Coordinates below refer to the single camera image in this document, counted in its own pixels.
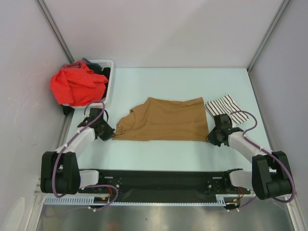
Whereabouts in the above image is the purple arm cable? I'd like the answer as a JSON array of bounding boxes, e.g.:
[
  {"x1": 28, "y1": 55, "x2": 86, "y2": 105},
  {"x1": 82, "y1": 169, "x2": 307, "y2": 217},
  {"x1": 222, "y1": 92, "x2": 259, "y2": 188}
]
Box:
[
  {"x1": 51, "y1": 101, "x2": 119, "y2": 212},
  {"x1": 227, "y1": 110, "x2": 296, "y2": 212}
]

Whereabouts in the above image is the red garment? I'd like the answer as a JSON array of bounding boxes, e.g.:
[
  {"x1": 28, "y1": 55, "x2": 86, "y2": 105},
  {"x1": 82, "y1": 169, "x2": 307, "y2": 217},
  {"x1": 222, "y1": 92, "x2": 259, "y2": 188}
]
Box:
[{"x1": 50, "y1": 61, "x2": 109, "y2": 107}]

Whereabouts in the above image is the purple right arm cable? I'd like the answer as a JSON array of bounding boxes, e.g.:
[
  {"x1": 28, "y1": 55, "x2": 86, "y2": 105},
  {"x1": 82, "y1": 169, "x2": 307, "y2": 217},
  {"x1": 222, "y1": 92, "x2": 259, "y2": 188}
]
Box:
[{"x1": 227, "y1": 110, "x2": 296, "y2": 212}]

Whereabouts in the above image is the left aluminium corner post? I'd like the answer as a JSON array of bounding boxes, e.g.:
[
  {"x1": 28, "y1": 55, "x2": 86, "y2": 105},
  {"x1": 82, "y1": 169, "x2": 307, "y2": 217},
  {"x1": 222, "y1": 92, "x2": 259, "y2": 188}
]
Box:
[{"x1": 35, "y1": 0, "x2": 75, "y2": 63}]

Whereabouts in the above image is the black white striped tank top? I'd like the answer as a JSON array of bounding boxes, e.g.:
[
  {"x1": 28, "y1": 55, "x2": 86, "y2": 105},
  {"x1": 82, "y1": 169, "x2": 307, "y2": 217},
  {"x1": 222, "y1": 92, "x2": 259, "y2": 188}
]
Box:
[{"x1": 205, "y1": 95, "x2": 249, "y2": 127}]

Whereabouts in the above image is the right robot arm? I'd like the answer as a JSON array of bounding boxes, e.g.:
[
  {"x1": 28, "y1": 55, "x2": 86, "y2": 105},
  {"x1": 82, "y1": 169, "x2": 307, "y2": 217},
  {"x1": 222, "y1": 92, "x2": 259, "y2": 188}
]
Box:
[{"x1": 207, "y1": 114, "x2": 296, "y2": 203}]

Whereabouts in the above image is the tan brown garment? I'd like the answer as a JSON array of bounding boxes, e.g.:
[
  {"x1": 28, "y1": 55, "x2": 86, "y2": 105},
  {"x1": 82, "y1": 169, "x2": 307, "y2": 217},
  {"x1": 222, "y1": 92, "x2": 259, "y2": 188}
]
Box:
[{"x1": 113, "y1": 97, "x2": 209, "y2": 142}]

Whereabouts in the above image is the right aluminium corner post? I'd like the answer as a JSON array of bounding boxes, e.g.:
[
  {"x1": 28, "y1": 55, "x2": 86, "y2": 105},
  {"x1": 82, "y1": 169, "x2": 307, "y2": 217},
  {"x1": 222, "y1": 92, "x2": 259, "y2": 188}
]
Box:
[{"x1": 247, "y1": 0, "x2": 292, "y2": 74}]

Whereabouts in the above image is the black garment in basket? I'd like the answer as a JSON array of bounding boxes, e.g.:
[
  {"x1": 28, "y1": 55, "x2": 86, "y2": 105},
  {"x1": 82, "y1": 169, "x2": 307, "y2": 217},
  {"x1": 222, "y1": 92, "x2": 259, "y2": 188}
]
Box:
[{"x1": 87, "y1": 64, "x2": 111, "y2": 77}]

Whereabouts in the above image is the dark blue garment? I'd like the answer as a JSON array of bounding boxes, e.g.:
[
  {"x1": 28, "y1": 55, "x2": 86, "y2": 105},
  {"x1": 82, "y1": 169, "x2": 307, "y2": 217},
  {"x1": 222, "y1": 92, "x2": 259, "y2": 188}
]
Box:
[{"x1": 82, "y1": 58, "x2": 93, "y2": 65}]

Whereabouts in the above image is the white slotted cable duct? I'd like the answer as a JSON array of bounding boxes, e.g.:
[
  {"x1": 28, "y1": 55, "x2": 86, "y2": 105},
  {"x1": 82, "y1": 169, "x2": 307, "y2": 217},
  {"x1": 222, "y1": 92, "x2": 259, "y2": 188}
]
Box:
[{"x1": 44, "y1": 195, "x2": 239, "y2": 206}]

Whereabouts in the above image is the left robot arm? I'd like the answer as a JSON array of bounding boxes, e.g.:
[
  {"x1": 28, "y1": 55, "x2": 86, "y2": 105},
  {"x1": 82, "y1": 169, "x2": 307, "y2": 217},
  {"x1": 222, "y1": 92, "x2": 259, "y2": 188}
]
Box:
[{"x1": 40, "y1": 108, "x2": 115, "y2": 198}]

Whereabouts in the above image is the aluminium corner post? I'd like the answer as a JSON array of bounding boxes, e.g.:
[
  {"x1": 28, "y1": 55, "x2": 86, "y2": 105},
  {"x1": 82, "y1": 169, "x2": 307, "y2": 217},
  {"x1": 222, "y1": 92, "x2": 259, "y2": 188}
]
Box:
[
  {"x1": 247, "y1": 0, "x2": 292, "y2": 74},
  {"x1": 35, "y1": 0, "x2": 75, "y2": 63}
]

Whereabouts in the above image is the white plastic laundry basket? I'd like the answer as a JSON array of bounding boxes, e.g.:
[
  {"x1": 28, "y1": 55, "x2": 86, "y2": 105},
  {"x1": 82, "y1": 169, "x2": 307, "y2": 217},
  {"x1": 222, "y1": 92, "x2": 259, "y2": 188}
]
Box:
[{"x1": 61, "y1": 59, "x2": 114, "y2": 103}]

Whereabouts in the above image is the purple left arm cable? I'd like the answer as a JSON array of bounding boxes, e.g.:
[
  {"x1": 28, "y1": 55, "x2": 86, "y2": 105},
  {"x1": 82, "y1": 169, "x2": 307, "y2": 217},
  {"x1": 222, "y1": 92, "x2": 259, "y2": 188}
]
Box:
[{"x1": 51, "y1": 101, "x2": 119, "y2": 212}]

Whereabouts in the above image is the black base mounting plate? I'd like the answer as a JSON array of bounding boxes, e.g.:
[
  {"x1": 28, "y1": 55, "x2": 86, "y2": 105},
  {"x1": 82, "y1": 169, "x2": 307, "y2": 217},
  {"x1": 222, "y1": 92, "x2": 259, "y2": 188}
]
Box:
[{"x1": 79, "y1": 170, "x2": 250, "y2": 204}]

